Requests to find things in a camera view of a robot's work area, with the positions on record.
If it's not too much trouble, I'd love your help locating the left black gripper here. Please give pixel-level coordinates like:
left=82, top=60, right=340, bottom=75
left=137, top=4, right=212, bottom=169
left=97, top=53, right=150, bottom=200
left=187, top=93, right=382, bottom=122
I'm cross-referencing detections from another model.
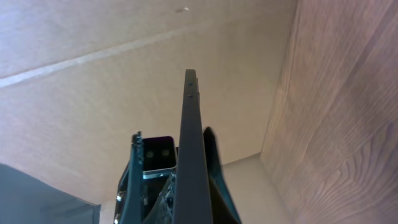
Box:
left=113, top=127, right=241, bottom=224

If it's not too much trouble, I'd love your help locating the Samsung Galaxy smartphone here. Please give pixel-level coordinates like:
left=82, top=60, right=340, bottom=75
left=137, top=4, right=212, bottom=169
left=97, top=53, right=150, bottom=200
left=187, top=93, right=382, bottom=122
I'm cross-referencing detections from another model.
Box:
left=173, top=69, right=213, bottom=224

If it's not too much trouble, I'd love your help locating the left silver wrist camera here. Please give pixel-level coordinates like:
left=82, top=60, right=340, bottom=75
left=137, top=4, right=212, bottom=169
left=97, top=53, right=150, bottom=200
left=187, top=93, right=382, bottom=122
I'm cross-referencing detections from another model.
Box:
left=143, top=136, right=177, bottom=179

